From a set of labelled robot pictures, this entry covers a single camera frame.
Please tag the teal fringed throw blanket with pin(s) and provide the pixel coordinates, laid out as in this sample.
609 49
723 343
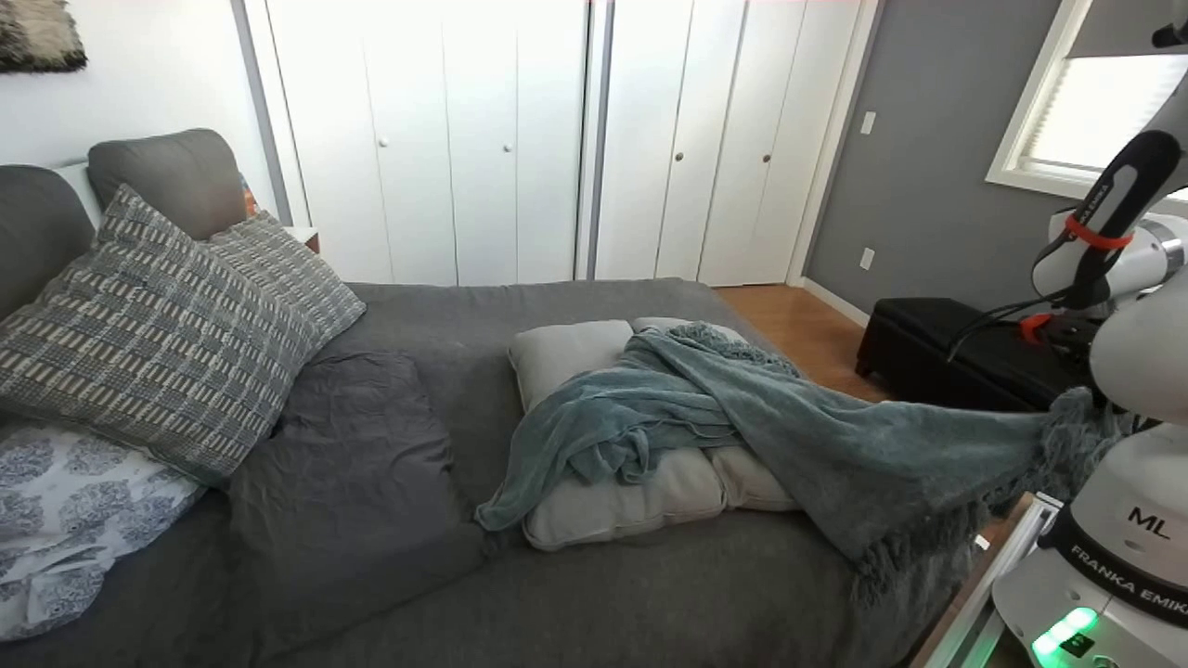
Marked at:
802 433

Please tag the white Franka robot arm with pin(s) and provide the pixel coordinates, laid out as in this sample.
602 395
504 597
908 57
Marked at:
1137 496

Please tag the cream folded pillow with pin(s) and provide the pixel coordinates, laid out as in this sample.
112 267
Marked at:
618 505

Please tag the white bifold closet door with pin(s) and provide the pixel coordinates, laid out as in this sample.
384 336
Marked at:
717 135
421 135

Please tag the grey bed sheet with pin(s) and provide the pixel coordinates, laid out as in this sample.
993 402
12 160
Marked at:
618 605

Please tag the grey plaid pillow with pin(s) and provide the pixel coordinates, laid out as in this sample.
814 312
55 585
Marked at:
310 297

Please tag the flat dark grey pillowcase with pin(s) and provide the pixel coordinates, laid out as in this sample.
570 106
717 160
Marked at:
336 496

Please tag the black ottoman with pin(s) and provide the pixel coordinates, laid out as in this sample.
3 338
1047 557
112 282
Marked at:
930 345

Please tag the plain dark grey pillow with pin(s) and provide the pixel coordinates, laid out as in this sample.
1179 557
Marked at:
30 226
169 172

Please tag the grey dash-patterned large pillow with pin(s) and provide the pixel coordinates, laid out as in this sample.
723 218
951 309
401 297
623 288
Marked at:
135 336

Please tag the white robot stand board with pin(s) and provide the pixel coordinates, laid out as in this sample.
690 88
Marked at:
979 594

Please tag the white framed window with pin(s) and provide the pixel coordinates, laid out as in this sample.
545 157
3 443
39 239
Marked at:
1091 125

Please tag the white blue floral pillow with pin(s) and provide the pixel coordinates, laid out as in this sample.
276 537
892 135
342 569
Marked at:
76 522

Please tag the white wall outlet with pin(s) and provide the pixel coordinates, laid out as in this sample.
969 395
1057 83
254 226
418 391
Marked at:
868 258

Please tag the white light switch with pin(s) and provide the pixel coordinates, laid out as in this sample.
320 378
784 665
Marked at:
870 125

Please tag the framed wall picture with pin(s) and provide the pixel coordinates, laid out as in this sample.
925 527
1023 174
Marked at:
39 32

